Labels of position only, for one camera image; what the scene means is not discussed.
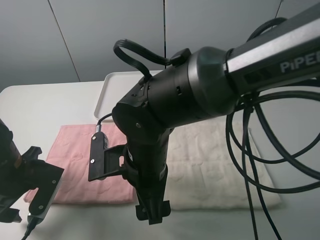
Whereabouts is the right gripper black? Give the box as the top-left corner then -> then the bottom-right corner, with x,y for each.
122,128 -> 173,225

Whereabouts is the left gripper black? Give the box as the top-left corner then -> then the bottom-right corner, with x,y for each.
0,146 -> 42,223

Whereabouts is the pink towel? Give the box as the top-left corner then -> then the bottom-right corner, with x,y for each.
23,123 -> 136,204

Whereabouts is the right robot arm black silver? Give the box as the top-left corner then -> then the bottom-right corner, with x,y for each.
112,4 -> 320,225

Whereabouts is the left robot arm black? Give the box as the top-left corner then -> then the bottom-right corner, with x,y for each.
0,121 -> 36,223

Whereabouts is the white towel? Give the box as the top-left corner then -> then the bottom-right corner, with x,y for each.
165,117 -> 281,211

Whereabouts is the white rectangular plastic tray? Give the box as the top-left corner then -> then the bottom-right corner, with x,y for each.
93,71 -> 161,124

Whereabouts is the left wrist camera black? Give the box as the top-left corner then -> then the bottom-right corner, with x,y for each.
28,160 -> 64,216

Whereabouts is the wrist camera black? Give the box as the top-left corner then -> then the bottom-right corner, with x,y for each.
88,131 -> 126,182
28,160 -> 64,216

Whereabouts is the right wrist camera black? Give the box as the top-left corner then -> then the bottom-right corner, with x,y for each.
88,131 -> 126,182

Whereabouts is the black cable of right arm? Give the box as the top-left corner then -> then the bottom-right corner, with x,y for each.
96,17 -> 320,240

